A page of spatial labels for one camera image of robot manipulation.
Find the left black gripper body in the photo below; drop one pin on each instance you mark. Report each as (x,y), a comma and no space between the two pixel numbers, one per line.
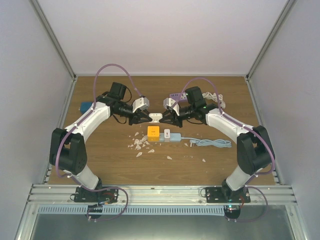
(135,117)

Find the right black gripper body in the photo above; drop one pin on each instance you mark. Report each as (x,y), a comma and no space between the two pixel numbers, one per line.
(178,122)

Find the purple power strip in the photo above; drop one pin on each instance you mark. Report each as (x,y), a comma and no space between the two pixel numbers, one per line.
(175,96)

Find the blue cube plug adapter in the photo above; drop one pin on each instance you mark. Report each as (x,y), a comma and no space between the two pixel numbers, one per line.
(84,106)

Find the white cube adapter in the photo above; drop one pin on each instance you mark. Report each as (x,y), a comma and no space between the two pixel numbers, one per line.
(155,117)

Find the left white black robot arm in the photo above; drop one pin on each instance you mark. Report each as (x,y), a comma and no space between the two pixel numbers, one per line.
(68,150)

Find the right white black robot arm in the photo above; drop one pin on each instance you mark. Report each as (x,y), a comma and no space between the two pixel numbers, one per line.
(254,148)

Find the yellow plug adapter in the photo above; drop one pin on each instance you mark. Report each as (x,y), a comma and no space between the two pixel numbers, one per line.
(153,133)

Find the white usb charger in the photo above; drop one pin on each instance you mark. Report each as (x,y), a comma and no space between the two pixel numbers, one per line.
(167,135)

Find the white plastic debris pile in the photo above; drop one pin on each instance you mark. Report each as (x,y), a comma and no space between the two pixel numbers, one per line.
(140,144)

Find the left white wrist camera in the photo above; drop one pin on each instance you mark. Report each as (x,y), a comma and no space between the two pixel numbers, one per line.
(141,103)

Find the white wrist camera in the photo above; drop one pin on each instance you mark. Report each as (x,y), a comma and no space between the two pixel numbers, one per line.
(171,104)
(141,103)

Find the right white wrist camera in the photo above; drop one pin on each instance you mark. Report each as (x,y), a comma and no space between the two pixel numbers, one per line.
(171,104)

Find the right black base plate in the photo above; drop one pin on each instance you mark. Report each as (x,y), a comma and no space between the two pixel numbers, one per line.
(220,194)

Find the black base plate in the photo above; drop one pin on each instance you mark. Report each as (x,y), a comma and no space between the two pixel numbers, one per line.
(82,195)
(220,194)

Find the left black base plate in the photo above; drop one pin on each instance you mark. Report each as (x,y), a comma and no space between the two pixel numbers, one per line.
(82,195)

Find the slotted grey cable duct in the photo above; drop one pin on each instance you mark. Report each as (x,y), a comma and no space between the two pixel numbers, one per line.
(134,210)

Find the aluminium front rail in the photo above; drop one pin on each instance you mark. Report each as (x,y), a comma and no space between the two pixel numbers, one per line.
(155,195)

